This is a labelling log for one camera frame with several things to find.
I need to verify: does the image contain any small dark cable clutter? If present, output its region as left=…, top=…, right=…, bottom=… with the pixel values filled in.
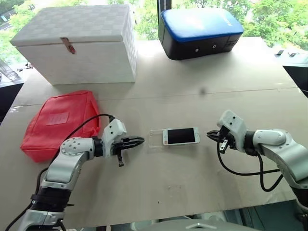
left=16, top=61, right=34, bottom=72

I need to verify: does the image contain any clear glass object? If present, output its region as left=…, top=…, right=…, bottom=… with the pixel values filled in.
left=0, top=59, right=23, bottom=83

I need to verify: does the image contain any red fabric pouch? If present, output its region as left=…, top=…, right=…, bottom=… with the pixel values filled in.
left=19, top=90, right=101, bottom=163

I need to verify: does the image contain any dark window frame post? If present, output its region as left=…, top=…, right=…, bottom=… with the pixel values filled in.
left=157, top=0, right=173, bottom=13

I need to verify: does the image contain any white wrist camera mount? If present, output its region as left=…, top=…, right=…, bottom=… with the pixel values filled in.
left=101, top=118, right=127, bottom=159
left=216, top=110, right=248, bottom=152

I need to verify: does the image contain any black flat panel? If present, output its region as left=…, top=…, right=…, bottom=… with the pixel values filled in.
left=282, top=64, right=308, bottom=97

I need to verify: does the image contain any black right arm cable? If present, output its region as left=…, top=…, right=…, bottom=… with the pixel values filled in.
left=217, top=141, right=284, bottom=193

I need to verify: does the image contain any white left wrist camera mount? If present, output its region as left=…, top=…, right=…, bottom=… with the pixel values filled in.
left=101, top=118, right=127, bottom=159

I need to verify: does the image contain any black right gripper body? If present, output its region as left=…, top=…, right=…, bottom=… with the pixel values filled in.
left=218, top=126, right=238, bottom=154

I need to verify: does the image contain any clear plastic phone case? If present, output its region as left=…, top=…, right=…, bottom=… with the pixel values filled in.
left=147, top=128, right=174, bottom=154

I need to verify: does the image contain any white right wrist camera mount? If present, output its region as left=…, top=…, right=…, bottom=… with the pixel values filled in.
left=216, top=110, right=248, bottom=152

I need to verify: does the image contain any black side table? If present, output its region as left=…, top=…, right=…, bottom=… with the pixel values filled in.
left=0, top=81, right=25, bottom=123

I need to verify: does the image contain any white lidded storage box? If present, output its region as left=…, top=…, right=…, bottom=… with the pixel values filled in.
left=10, top=4, right=138, bottom=85

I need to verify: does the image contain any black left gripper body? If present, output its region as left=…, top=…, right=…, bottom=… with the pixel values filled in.
left=112, top=137, right=129, bottom=168

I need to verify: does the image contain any white smartphone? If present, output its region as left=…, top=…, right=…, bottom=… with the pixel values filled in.
left=162, top=127, right=201, bottom=146

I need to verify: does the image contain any blue and black hard case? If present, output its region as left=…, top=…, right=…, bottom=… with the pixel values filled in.
left=158, top=9, right=244, bottom=61

